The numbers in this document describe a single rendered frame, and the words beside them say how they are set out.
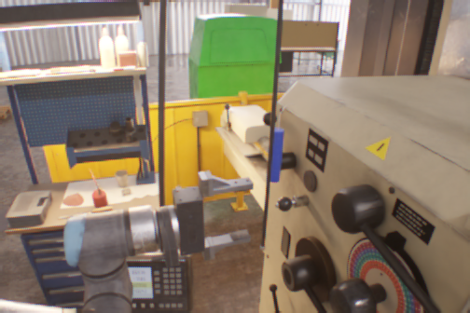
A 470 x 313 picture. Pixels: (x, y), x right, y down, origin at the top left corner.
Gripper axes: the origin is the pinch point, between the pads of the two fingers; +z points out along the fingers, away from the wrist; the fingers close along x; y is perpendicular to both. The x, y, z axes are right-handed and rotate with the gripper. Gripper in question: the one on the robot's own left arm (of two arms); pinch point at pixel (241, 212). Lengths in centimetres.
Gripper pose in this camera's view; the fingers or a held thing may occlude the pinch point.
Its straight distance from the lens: 67.1
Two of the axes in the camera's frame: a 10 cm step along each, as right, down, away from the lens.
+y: -3.2, -4.3, 8.4
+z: 9.5, -1.3, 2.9
